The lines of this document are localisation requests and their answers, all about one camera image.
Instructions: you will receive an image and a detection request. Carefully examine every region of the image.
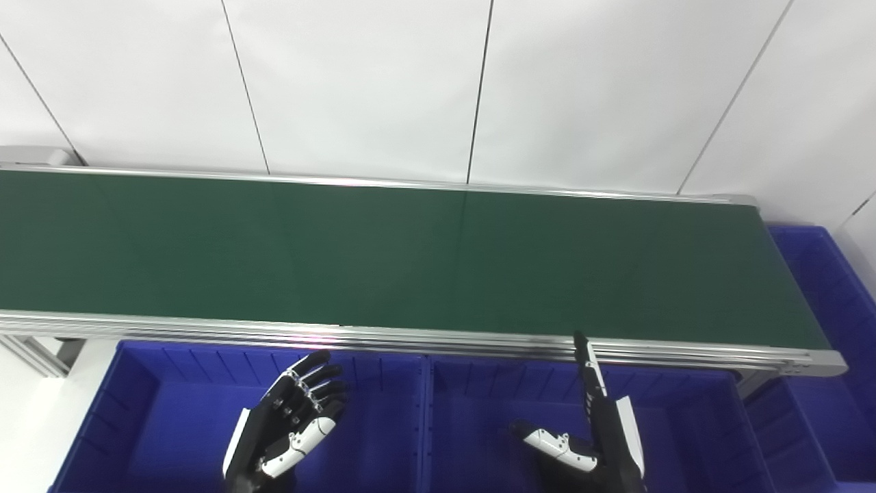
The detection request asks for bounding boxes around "aluminium conveyor leg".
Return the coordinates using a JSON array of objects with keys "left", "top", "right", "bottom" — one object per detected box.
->
[
  {"left": 735, "top": 370, "right": 782, "bottom": 402},
  {"left": 0, "top": 335, "right": 87, "bottom": 379}
]

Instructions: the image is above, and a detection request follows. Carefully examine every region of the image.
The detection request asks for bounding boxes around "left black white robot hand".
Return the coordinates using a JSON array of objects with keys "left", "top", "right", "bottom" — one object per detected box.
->
[{"left": 222, "top": 350, "right": 350, "bottom": 493}]

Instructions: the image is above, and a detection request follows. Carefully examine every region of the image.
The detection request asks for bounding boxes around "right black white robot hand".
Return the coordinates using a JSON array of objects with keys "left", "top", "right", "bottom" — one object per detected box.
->
[{"left": 510, "top": 331, "right": 648, "bottom": 493}]

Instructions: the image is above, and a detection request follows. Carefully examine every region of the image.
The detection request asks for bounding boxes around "blue plastic bin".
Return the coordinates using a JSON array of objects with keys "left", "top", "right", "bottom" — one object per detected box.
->
[
  {"left": 743, "top": 225, "right": 876, "bottom": 493},
  {"left": 423, "top": 354, "right": 778, "bottom": 493},
  {"left": 48, "top": 340, "right": 430, "bottom": 493}
]

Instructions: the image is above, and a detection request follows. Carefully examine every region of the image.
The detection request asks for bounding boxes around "green conveyor belt aluminium frame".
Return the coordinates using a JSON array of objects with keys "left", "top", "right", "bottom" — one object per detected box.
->
[{"left": 0, "top": 145, "right": 850, "bottom": 378}]

